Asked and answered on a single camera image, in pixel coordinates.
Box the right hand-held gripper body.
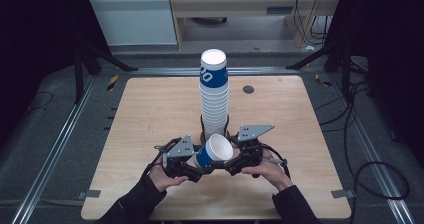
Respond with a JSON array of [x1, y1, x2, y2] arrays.
[[231, 123, 276, 167]]

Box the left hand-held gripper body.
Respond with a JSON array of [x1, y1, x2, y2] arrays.
[[161, 134, 201, 183]]

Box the blue white corrugated cup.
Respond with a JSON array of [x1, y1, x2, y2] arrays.
[[193, 133, 235, 170]]

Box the stack of paper cups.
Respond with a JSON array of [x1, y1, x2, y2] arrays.
[[199, 48, 231, 142]]

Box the person's right hand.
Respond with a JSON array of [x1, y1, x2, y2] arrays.
[[240, 150, 294, 192]]

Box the person's left hand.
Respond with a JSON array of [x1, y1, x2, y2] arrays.
[[148, 163, 190, 193]]

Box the yellow black tape strip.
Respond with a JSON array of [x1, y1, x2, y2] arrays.
[[314, 73, 333, 88], [106, 74, 119, 92]]

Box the grey tape piece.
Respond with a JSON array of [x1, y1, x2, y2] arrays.
[[330, 189, 356, 199], [77, 189, 102, 200]]

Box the black metal stand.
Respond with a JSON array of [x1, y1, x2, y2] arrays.
[[74, 43, 138, 105], [285, 43, 353, 98]]

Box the white cabinet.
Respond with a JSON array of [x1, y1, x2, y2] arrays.
[[87, 0, 178, 47]]

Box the black curtain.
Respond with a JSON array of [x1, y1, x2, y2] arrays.
[[333, 0, 424, 168], [0, 0, 101, 145]]

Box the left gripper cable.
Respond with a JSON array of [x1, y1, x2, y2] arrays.
[[142, 137, 183, 178]]

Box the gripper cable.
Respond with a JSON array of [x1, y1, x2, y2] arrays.
[[261, 143, 292, 180], [142, 137, 183, 178]]

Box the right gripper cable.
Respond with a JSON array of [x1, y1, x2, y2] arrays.
[[261, 143, 292, 180]]

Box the hanging black desk cables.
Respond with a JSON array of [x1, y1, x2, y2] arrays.
[[294, 0, 334, 47]]

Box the thin black floor cable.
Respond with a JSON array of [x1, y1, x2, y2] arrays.
[[29, 91, 54, 111]]

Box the looped black floor cable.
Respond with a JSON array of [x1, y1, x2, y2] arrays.
[[346, 80, 410, 224]]

